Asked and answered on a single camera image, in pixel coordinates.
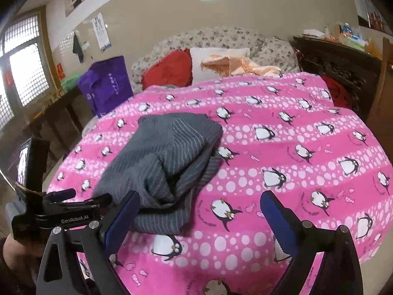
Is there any grey pinstriped suit jacket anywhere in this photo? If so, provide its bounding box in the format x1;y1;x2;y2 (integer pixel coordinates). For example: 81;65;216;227
93;113;223;235

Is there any person's left hand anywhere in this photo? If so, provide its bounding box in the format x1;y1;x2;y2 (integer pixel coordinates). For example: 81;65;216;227
3;234;45;272

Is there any dark wooden side table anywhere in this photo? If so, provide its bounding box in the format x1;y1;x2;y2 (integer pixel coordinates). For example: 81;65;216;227
0;80;93;173

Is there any lattice window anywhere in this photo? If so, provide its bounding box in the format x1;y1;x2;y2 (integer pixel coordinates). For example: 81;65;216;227
1;7;59;131

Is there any purple fabric tote bag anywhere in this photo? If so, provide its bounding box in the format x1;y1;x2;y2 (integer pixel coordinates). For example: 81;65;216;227
77;56;133;118

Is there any pink penguin print blanket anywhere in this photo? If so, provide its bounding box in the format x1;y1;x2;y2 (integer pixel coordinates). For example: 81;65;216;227
49;73;392;294

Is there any dark cloth on hook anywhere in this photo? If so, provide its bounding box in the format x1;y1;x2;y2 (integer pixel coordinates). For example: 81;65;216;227
72;33;84;63

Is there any red heart-shaped pillow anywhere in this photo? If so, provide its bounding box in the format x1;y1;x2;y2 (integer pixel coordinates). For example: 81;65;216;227
141;49;193;89

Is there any dark carved wooden cabinet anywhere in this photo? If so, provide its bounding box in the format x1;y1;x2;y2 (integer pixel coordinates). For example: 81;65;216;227
290;37;382;120

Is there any white pillow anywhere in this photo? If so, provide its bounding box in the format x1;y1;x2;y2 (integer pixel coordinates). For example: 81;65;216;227
190;47;251;85

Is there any floral print quilt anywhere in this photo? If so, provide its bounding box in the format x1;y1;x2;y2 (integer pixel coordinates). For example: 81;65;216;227
128;27;300;93

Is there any wall calendar poster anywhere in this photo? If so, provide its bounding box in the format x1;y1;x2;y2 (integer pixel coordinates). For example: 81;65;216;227
91;13;111;52

